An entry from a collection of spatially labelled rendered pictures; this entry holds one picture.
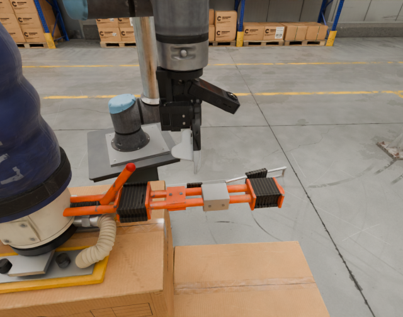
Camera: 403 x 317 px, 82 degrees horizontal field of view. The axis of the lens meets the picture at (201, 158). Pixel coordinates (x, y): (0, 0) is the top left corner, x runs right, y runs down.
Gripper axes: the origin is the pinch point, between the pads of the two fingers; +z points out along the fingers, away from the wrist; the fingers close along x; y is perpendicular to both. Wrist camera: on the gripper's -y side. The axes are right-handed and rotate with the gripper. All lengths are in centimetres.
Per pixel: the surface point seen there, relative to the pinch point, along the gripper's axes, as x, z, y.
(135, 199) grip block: 1.6, 12.4, 16.0
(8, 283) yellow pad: 15, 25, 46
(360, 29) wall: -799, 98, -604
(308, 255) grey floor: -39, 122, -80
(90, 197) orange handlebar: -0.5, 13.1, 28.1
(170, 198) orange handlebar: 1.9, 12.6, 7.0
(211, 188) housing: -0.9, 12.5, -3.9
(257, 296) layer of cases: 6, 68, -23
